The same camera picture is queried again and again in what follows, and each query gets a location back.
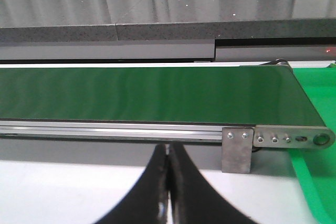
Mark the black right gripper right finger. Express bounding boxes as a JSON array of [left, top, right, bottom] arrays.
[[168, 143, 255, 223]]

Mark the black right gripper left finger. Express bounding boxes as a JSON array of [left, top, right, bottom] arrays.
[[97, 144, 168, 223]]

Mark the green plastic tray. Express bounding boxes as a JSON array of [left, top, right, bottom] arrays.
[[289, 63, 335, 223]]

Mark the green conveyor belt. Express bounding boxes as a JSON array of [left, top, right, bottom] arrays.
[[1, 65, 323, 126]]

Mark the grey stone counter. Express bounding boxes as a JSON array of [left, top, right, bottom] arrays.
[[1, 0, 335, 64]]

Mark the steel conveyor support bracket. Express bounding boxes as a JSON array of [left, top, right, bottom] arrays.
[[222, 127, 254, 174]]

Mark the aluminium conveyor frame rail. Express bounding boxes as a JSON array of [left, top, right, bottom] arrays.
[[0, 61, 336, 150]]

